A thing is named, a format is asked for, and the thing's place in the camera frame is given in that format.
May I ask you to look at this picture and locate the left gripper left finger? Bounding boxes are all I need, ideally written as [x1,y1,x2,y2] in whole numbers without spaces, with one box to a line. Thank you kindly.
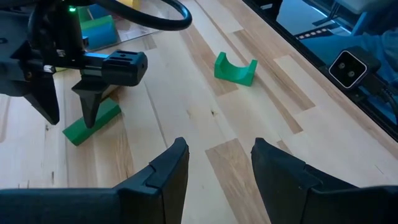
[113,137,190,224]

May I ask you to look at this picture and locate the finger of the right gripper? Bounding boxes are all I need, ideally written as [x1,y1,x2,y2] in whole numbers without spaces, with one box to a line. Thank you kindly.
[70,78,112,129]
[22,72,61,126]

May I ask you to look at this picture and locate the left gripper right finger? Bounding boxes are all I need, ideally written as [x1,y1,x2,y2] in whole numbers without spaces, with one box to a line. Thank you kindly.
[250,137,323,224]

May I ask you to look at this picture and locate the yellow cylinder block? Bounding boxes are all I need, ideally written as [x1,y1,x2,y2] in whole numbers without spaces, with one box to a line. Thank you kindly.
[119,0,141,9]

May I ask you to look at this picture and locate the dark green rectangular block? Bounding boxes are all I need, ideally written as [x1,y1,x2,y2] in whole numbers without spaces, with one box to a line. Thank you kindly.
[62,98,122,147]

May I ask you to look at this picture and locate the clear plastic bin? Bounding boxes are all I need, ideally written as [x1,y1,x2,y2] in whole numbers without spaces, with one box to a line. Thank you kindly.
[76,0,169,52]

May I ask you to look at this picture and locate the green thick block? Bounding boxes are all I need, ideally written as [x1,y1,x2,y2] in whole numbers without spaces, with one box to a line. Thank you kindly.
[213,51,259,87]

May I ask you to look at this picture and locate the black floor mat striped edge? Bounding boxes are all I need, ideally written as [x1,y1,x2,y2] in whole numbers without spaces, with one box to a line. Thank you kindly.
[294,18,352,41]

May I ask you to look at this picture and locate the light grey stool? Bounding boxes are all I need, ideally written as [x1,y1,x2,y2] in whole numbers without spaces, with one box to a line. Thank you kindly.
[334,0,398,16]

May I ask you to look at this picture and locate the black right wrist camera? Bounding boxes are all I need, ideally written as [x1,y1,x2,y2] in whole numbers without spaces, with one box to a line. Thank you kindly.
[101,49,149,88]

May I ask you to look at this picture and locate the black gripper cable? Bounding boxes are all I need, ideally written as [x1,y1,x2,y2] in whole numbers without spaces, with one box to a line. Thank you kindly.
[93,0,193,32]

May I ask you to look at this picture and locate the black camera on stand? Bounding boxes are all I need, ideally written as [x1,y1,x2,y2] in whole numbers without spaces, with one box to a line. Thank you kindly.
[300,27,398,125]

